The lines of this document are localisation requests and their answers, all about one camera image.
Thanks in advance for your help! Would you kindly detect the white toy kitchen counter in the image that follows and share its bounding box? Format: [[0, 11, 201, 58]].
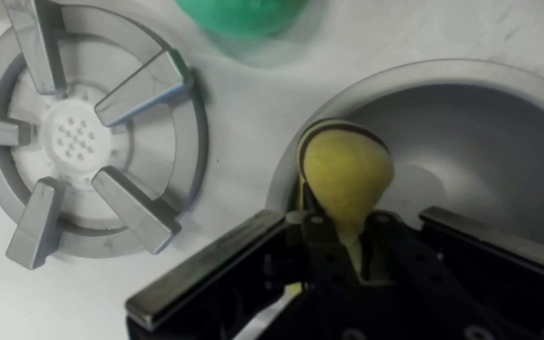
[[0, 0, 544, 340]]

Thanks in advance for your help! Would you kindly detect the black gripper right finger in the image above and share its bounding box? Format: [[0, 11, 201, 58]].
[[363, 209, 482, 340]]

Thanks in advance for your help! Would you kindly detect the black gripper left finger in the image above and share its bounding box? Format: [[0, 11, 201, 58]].
[[297, 209, 365, 340]]

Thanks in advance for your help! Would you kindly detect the green toy ball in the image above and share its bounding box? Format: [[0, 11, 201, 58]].
[[175, 0, 316, 45]]

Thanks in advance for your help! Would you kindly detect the yellow toy food object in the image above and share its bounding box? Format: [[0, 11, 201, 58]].
[[301, 128, 396, 281]]

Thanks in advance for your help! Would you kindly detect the grey toy burner grate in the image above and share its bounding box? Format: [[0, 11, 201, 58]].
[[0, 0, 212, 271]]

